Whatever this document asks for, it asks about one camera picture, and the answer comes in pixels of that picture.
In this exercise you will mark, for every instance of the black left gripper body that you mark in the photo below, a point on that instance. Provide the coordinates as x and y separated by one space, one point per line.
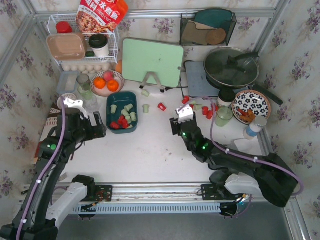
93 125

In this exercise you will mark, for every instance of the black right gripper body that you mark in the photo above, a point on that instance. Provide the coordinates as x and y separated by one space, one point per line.
180 127

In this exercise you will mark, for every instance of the clear glass cup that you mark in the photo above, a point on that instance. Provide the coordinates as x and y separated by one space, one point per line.
91 102

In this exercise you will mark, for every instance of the red capsule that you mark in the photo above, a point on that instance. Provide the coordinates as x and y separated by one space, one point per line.
186 99
161 106

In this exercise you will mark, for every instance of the teal storage basket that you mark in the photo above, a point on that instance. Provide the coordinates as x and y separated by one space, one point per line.
118 108

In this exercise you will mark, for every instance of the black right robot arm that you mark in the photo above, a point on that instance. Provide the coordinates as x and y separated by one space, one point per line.
274 177

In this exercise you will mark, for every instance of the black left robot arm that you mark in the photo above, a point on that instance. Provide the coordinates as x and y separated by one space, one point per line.
32 221

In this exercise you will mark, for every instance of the white strainer basket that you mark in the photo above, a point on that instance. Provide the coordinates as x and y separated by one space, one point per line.
66 96

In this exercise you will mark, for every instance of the white black-lid coffee cup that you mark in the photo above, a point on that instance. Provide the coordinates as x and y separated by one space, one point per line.
99 44

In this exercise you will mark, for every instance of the green plastic cup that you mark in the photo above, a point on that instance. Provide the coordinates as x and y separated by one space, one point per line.
223 116

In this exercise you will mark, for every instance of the patterned orange cloth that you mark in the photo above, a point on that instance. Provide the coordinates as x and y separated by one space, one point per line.
51 122

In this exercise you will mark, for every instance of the fruit bowl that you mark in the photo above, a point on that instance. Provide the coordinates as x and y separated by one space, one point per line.
105 92

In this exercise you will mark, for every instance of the green glass jar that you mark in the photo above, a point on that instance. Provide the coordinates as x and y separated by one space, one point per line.
84 88

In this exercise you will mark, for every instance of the grey induction cooker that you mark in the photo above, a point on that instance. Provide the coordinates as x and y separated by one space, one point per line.
198 86

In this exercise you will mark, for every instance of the orange fruit left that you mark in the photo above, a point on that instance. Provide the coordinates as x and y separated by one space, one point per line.
99 82

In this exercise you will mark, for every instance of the orange fruit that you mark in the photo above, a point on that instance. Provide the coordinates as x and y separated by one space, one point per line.
112 85
99 82

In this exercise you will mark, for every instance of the black-lid white jar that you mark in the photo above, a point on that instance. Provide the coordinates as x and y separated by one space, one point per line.
225 97

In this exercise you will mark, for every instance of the orange fruit right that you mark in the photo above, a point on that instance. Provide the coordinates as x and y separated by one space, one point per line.
112 85

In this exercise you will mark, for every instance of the clear food container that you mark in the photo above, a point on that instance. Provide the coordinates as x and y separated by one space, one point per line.
67 82

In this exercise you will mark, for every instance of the red apple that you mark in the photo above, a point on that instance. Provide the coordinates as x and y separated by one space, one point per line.
108 76

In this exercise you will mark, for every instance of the white bottle grey cap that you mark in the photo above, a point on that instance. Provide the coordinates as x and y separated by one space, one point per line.
254 127

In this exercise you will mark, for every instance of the floral blue plate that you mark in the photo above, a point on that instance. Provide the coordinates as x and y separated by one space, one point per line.
249 104

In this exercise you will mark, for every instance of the white scoop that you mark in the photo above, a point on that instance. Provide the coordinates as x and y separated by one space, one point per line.
244 145

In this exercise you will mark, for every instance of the egg carton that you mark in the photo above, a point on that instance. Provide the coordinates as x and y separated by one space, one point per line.
87 68

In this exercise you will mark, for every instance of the orange behind board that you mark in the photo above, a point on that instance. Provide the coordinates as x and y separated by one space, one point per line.
119 67

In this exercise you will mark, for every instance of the black frying pan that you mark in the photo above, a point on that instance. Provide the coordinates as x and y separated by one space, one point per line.
233 68

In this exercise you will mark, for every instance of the beige plastic tray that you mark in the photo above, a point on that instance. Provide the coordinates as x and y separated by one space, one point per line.
67 46

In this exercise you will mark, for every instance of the green cutting board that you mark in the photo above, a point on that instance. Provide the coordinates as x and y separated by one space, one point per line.
140 57

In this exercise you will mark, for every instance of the round cork coaster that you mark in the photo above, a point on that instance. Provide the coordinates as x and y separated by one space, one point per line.
216 36

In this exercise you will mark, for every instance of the red lid jar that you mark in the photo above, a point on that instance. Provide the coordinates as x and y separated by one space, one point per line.
63 27

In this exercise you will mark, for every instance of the black mesh organizer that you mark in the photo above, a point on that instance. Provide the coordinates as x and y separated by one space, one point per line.
194 33

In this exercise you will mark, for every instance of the red snack bag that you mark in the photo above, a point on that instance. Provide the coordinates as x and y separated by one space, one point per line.
100 16

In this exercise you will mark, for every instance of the teal plate in organizer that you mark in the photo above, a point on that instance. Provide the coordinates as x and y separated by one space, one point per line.
215 18

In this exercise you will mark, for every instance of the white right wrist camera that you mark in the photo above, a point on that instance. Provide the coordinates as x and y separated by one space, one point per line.
185 114

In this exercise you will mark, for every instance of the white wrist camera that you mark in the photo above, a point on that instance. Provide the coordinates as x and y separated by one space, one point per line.
185 114
76 104

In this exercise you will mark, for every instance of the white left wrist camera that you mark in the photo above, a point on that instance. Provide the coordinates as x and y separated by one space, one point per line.
76 104

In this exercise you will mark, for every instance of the white wire rack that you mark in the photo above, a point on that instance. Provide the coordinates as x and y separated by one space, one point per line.
113 40

